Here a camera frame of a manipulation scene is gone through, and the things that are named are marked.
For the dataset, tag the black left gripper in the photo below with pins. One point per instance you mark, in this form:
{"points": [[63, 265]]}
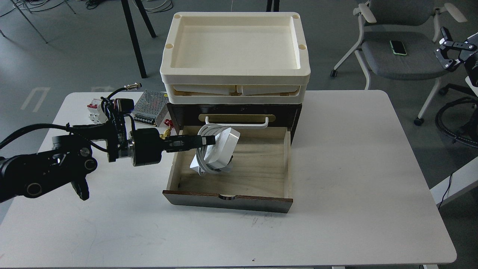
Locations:
{"points": [[148, 145]]}

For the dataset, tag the white power strip with cable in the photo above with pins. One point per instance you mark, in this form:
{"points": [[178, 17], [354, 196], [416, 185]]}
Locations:
{"points": [[215, 158]]}

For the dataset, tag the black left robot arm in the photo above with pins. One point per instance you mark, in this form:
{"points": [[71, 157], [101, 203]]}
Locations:
{"points": [[70, 160]]}

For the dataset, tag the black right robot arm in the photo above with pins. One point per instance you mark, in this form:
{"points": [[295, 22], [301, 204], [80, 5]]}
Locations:
{"points": [[450, 55]]}

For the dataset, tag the metal mesh power supply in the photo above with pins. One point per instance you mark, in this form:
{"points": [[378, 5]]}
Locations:
{"points": [[151, 109]]}

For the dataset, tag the green cased smartphone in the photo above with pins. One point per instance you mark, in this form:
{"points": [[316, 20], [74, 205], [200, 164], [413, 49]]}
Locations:
{"points": [[398, 48]]}

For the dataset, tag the grey office chair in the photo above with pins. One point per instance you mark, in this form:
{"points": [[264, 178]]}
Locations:
{"points": [[373, 50]]}

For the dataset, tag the white red circuit breaker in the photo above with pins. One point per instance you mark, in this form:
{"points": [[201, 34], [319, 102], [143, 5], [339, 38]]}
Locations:
{"points": [[96, 113]]}

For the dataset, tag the cream plastic stacked tray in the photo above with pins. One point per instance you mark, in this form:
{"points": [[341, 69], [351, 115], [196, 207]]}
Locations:
{"points": [[235, 58]]}

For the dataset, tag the open wooden drawer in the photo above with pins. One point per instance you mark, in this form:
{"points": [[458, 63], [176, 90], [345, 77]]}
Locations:
{"points": [[260, 179]]}

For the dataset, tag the black table legs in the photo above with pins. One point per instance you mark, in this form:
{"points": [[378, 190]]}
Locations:
{"points": [[133, 34]]}

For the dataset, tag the brass valve with red handle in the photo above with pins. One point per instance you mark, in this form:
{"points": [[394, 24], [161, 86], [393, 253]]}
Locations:
{"points": [[170, 125]]}

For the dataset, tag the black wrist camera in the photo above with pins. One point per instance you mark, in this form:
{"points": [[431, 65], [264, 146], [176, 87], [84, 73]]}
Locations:
{"points": [[114, 108]]}

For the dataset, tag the white drawer handle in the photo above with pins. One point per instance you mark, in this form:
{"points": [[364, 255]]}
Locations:
{"points": [[257, 125]]}

